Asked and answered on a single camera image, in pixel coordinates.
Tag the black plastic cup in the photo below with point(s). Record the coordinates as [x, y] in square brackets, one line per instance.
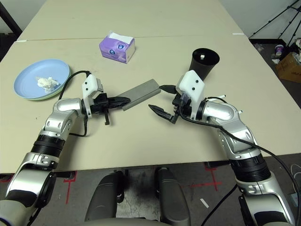
[202, 67]

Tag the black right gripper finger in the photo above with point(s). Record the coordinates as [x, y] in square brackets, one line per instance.
[168, 88]
[162, 113]

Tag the grey robot right leg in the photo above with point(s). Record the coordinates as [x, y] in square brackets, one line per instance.
[172, 200]

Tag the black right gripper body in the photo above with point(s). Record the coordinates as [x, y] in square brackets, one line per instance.
[181, 108]

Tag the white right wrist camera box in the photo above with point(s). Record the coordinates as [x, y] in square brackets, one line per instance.
[192, 87]

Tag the grey glasses case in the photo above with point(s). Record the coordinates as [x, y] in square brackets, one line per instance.
[143, 90]

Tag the black tripod stand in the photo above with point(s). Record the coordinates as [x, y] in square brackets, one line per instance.
[277, 21]

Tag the wooden side table black frame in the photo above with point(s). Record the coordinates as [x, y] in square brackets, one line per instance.
[11, 20]

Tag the white tissue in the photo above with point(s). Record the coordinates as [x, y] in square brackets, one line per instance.
[45, 83]

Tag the grey robot leg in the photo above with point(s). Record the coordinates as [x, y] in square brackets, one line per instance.
[172, 200]
[105, 197]

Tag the brown cardboard box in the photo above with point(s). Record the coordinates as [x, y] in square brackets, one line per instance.
[289, 68]

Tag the white pen black tip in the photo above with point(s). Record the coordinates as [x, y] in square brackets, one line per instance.
[222, 96]

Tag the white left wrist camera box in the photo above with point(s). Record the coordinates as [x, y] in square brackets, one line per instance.
[90, 86]

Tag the purple white paper cup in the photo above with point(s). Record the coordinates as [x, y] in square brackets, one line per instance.
[279, 50]

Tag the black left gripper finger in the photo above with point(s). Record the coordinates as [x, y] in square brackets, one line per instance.
[117, 105]
[118, 99]

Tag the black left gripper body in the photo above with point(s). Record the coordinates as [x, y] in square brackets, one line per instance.
[100, 104]

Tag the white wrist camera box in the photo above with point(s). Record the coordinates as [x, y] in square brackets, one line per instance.
[90, 86]
[192, 87]

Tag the blue plastic plate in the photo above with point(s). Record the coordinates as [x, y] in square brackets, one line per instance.
[40, 69]

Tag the white marker blue cap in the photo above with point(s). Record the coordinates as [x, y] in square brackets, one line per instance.
[240, 111]

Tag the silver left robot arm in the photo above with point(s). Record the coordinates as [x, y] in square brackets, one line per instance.
[58, 117]

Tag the black foam floor mat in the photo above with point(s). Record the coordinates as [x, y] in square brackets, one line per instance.
[7, 44]

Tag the purple tissue pack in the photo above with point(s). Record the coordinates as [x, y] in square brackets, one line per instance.
[113, 48]

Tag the grey robot left leg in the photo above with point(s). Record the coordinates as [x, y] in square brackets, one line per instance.
[105, 197]

